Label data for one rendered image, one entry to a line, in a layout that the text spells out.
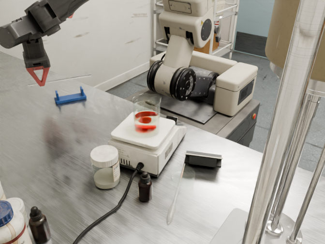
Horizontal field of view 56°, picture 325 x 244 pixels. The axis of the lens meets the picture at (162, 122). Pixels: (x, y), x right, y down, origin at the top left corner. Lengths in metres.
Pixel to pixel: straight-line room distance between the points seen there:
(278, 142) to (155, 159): 0.49
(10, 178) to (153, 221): 0.35
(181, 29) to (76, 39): 1.14
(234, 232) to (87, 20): 2.14
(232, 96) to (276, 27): 1.39
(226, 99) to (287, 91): 1.49
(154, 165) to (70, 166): 0.21
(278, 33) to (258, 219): 0.14
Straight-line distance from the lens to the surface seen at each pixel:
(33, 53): 0.97
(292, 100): 0.19
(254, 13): 3.67
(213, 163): 0.74
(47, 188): 0.73
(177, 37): 1.55
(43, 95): 1.12
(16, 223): 0.56
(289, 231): 0.43
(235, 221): 0.63
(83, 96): 1.05
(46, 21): 0.90
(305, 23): 0.17
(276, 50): 0.27
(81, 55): 2.53
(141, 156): 0.69
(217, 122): 1.66
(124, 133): 0.70
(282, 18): 0.26
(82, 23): 2.49
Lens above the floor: 1.23
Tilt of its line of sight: 32 degrees down
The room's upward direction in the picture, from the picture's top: 1 degrees clockwise
